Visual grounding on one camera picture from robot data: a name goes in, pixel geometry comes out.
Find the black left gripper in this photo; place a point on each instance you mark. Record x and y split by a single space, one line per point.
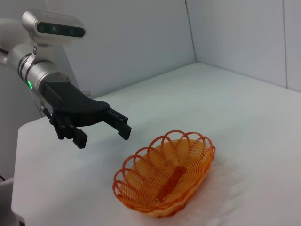
75 103

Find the orange plastic woven basket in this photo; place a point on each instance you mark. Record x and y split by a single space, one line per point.
164 169

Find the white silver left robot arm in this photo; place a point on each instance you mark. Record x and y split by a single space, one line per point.
35 70

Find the white robot torso cover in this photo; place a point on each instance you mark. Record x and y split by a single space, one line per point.
9 204

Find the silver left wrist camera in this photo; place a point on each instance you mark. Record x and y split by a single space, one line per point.
54 28

